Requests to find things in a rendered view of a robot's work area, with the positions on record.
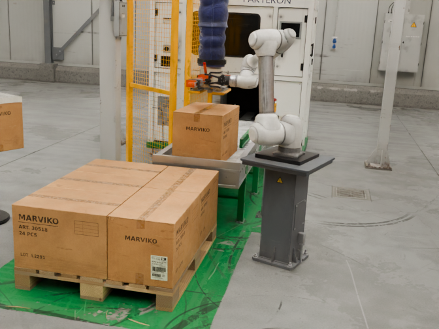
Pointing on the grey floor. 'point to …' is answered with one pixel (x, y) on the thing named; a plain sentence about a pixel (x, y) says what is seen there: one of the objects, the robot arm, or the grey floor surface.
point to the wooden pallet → (94, 292)
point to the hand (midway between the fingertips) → (204, 78)
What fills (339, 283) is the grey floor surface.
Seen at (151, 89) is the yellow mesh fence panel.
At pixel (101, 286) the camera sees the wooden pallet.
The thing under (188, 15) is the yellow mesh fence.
